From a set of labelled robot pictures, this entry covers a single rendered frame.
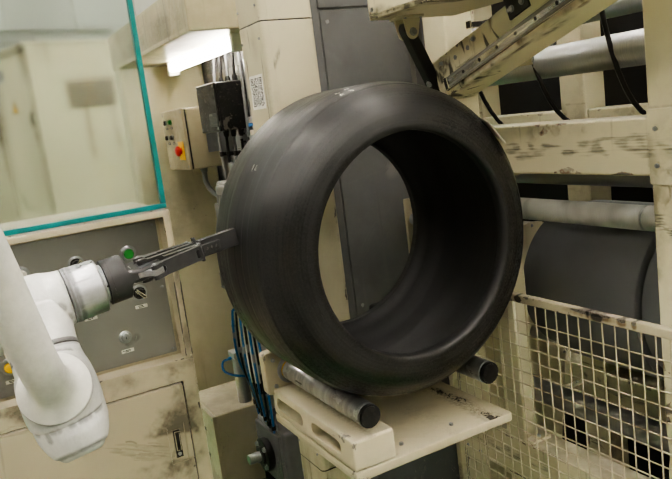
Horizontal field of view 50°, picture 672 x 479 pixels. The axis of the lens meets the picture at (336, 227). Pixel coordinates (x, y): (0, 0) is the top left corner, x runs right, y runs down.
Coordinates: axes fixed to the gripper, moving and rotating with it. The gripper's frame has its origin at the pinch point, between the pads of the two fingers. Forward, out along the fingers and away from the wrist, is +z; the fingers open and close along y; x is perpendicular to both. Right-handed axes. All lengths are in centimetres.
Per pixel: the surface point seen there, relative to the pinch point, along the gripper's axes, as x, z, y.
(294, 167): -9.7, 13.3, -10.2
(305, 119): -16.5, 19.5, -6.3
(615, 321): 34, 61, -28
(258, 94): -22.0, 28.0, 31.1
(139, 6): -177, 292, 1011
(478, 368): 40, 40, -11
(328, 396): 36.0, 12.3, 0.1
